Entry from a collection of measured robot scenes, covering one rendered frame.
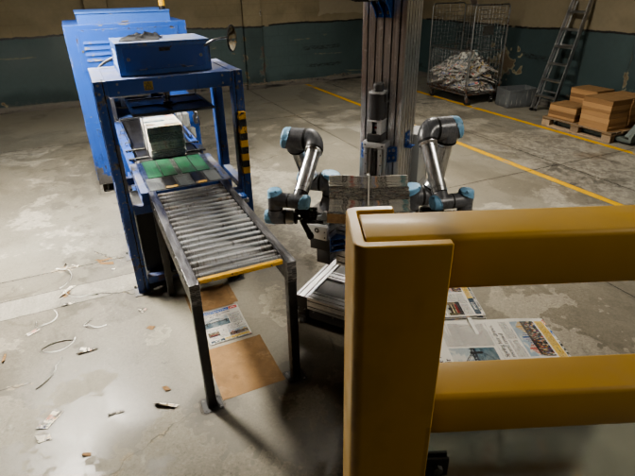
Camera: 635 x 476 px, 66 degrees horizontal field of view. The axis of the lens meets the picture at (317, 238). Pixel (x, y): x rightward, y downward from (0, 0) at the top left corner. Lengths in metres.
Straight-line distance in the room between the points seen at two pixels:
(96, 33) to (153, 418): 3.97
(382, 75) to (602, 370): 2.37
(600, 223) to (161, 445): 2.50
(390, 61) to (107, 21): 3.62
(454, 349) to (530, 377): 0.59
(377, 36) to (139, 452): 2.47
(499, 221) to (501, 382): 0.20
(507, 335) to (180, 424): 1.98
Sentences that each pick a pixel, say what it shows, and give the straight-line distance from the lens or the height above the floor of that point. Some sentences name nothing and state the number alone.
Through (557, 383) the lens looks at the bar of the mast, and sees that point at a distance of 0.64.
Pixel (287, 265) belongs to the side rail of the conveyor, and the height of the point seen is 0.78.
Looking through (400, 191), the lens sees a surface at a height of 1.21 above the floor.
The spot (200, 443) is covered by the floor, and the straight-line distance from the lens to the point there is 2.75.
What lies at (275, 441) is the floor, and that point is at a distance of 2.69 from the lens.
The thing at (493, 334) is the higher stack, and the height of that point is 1.29.
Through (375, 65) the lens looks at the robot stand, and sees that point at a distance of 2.87.
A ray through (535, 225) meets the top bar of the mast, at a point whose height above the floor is 1.85.
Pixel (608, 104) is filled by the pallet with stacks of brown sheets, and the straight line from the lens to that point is 8.08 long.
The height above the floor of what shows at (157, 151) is 0.86.
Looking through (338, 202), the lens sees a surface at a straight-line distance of 2.27.
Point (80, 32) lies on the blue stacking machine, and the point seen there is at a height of 1.68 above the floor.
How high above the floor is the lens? 2.05
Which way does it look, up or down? 28 degrees down
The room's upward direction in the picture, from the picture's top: 1 degrees counter-clockwise
